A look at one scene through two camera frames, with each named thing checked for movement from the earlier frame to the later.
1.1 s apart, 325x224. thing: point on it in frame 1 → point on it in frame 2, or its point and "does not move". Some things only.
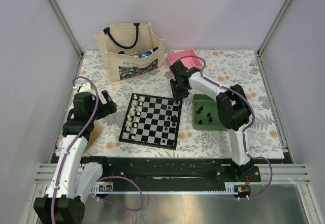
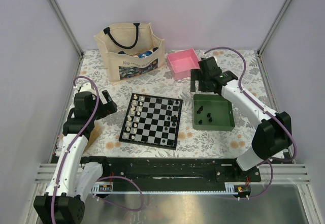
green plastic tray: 205,116 does not move
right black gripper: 176,95 → 196,74
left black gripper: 108,107 does not move
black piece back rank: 173,119 does not move
